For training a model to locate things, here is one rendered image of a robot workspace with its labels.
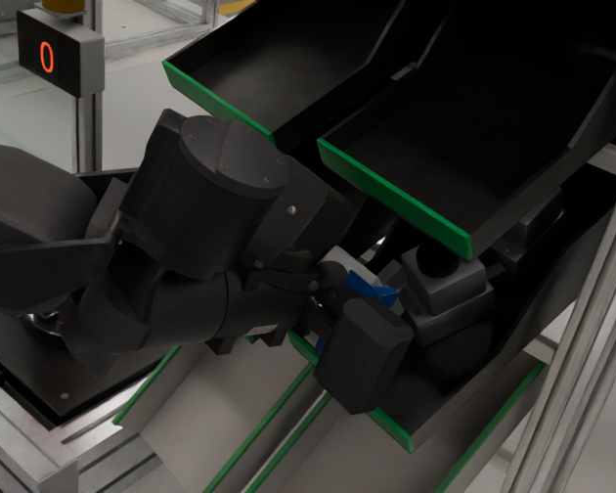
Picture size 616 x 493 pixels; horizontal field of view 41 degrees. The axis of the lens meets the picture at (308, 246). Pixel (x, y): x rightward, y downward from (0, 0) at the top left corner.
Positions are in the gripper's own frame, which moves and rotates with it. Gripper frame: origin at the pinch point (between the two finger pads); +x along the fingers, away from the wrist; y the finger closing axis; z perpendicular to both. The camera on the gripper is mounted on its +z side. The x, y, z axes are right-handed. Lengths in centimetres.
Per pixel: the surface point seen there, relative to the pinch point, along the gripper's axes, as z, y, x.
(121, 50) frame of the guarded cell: -28, 133, 68
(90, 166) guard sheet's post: -22, 59, 19
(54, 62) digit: -8, 59, 10
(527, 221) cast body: 6.9, -4.1, 12.5
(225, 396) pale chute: -22.2, 12.8, 8.9
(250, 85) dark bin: 7.7, 14.1, -0.5
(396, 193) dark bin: 8.1, -2.7, -2.1
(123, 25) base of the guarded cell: -27, 150, 78
